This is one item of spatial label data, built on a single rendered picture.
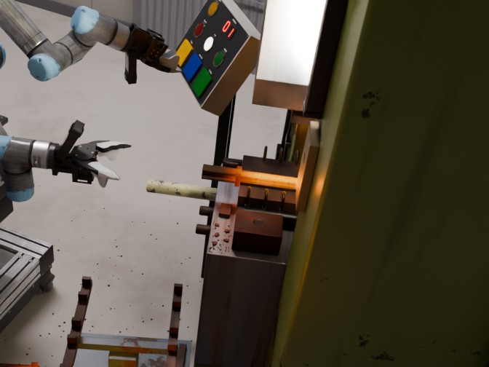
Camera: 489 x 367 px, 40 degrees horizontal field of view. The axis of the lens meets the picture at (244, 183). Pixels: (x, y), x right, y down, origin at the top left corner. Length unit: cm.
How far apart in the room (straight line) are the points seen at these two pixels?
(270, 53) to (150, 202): 187
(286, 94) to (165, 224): 165
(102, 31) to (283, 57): 66
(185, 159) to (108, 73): 95
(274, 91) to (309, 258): 44
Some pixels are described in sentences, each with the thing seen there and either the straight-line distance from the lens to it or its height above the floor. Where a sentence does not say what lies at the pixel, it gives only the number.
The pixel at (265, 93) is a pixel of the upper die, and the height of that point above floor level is 130.
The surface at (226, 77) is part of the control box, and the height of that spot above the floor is 106.
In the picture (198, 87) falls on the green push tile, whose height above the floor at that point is 100.
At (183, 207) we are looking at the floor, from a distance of 320.
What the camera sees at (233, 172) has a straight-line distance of 177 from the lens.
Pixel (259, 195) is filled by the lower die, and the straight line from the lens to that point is 174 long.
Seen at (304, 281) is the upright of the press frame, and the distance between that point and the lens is 134.
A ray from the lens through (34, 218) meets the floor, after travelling 315.
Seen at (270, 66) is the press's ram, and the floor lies 140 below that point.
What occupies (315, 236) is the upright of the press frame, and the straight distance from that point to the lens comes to 126.
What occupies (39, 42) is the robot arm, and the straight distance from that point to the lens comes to 191.
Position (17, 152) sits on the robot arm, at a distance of 185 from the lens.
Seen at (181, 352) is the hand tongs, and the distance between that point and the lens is 177.
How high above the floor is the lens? 209
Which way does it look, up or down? 38 degrees down
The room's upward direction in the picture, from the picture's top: 9 degrees clockwise
